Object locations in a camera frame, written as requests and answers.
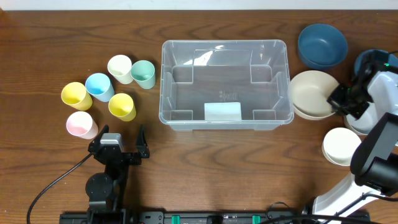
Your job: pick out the beige large bowl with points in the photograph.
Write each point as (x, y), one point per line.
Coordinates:
(310, 90)
(308, 117)

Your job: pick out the yellow cup far left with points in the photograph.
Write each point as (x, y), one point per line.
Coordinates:
(75, 95)

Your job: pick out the green plastic cup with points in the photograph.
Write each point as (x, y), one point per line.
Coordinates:
(143, 72)

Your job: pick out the pink plastic cup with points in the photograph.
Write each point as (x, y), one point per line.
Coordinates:
(82, 125)

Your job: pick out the blue plastic cup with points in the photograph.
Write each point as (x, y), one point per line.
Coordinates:
(99, 85)

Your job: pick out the white small bowl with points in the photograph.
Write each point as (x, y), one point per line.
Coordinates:
(339, 145)

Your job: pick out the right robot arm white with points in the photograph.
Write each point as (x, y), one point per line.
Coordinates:
(373, 165)

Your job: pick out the clear plastic storage bin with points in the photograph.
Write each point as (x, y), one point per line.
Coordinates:
(254, 73)

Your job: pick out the cream plastic cup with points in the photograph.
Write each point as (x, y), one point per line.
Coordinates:
(120, 68)

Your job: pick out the light grey small bowl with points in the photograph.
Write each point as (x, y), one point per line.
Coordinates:
(365, 123)

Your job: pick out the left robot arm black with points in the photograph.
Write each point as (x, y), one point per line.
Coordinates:
(106, 189)

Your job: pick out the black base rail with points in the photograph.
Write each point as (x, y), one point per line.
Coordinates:
(170, 218)

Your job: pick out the beige large bowl top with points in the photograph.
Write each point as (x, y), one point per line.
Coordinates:
(310, 90)

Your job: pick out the dark blue bowl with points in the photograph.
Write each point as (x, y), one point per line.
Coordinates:
(392, 59)
(321, 46)

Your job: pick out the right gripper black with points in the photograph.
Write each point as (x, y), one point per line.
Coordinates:
(342, 99)

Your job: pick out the yellow cup near bin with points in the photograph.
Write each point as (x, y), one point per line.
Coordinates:
(122, 106)

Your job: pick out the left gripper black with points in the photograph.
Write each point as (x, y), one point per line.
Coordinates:
(125, 156)

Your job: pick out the beige large bowl bottom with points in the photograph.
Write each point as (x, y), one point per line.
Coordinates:
(308, 117)

